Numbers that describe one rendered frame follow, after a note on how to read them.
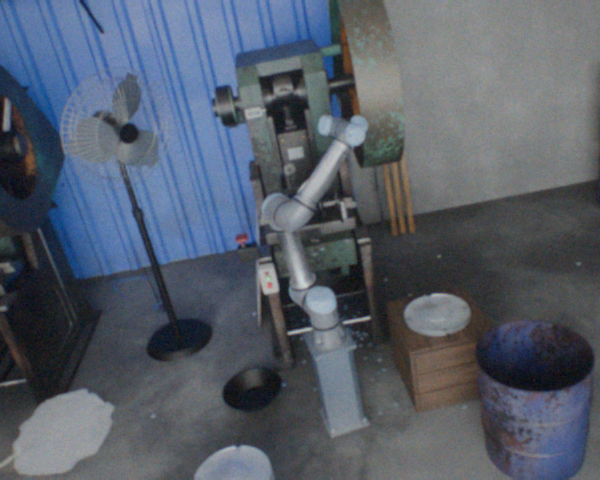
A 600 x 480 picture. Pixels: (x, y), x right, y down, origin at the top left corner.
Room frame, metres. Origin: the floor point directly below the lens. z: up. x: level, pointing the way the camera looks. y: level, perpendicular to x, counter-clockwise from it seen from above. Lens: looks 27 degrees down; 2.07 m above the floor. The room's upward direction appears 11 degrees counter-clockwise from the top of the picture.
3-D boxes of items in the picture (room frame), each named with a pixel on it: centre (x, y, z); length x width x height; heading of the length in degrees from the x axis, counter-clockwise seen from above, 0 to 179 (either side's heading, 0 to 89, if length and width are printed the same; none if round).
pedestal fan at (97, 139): (3.43, 0.84, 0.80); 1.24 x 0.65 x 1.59; 179
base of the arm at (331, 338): (2.19, -0.03, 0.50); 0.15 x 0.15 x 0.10
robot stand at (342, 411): (2.19, -0.03, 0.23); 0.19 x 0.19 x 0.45; 10
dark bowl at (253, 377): (2.45, 0.38, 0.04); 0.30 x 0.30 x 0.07
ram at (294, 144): (2.89, -0.05, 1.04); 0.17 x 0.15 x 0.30; 179
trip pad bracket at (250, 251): (2.71, 0.26, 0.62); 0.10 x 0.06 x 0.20; 89
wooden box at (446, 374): (2.34, -0.53, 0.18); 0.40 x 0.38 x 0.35; 2
